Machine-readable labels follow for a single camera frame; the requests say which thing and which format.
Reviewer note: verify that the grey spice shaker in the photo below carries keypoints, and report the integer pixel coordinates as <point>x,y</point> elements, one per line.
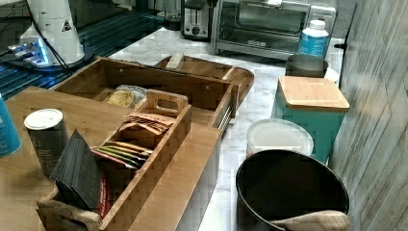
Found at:
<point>48,135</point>

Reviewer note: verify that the brown tea bags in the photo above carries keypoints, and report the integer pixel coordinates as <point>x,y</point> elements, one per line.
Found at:
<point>157,124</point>

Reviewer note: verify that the bamboo drawer cabinet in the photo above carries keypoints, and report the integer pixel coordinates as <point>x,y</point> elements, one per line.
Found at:
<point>178,201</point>

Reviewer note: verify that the teal canister bamboo lid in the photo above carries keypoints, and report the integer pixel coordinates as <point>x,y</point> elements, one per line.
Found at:
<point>315,104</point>

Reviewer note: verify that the small wooden block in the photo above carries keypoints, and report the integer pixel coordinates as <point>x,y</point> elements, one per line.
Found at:
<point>175,61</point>

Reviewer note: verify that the white-capped blue bottle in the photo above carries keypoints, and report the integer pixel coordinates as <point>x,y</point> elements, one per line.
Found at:
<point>314,39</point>

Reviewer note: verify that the clear jar white lid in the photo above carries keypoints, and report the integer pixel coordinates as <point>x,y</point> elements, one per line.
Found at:
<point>275,133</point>

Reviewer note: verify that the bamboo tea caddy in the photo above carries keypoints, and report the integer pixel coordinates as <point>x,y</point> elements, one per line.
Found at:
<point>129,188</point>

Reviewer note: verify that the blue spice shaker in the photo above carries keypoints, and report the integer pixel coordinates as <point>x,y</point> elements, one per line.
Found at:
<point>9,140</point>

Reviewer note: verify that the silver toaster oven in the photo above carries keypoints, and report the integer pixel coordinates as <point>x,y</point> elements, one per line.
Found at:
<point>267,28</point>

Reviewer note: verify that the dark grey cup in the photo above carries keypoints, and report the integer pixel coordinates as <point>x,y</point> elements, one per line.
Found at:
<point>306,66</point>

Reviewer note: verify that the black pot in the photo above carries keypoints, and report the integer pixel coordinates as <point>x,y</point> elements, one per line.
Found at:
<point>277,184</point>

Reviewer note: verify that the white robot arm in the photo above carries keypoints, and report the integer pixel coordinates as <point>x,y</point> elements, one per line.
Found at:
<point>54,32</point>

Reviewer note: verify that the colourful tea bags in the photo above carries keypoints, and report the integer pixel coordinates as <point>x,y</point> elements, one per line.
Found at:
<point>125,153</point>

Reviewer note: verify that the yellow snack packet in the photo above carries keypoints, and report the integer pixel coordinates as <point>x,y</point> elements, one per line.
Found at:
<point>126,96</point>

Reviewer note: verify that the bamboo drawer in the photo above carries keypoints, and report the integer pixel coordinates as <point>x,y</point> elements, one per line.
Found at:
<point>97,79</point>

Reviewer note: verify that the wooden serving tray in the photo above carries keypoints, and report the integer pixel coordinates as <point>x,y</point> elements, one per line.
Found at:
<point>221,73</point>

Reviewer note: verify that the wooden spoon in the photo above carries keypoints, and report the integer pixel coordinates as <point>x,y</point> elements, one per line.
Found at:
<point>328,220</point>

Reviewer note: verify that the black toaster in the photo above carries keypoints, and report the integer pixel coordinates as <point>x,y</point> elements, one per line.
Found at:
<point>197,19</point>

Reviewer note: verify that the black tea packets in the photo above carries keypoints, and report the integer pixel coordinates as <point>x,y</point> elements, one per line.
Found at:
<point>77,174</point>

